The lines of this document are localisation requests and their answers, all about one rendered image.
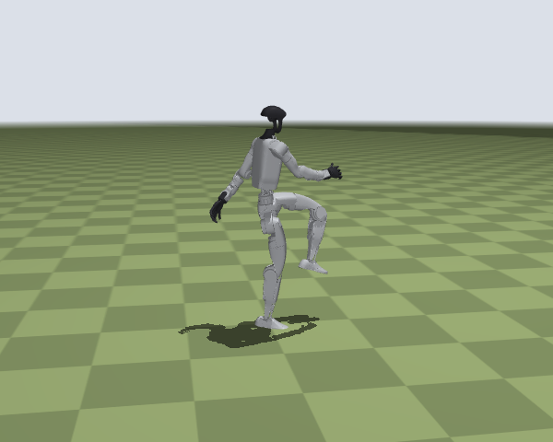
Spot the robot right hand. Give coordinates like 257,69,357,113
323,163,343,180

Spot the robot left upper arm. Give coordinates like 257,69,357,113
239,138,257,180

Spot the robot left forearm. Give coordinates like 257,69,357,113
221,171,243,202

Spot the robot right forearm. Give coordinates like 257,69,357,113
300,166,330,181

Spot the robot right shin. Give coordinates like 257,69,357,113
263,269,282,321

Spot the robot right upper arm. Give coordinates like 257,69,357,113
268,141,306,178

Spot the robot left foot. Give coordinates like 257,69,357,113
298,259,328,274

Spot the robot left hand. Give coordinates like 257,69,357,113
209,192,227,223

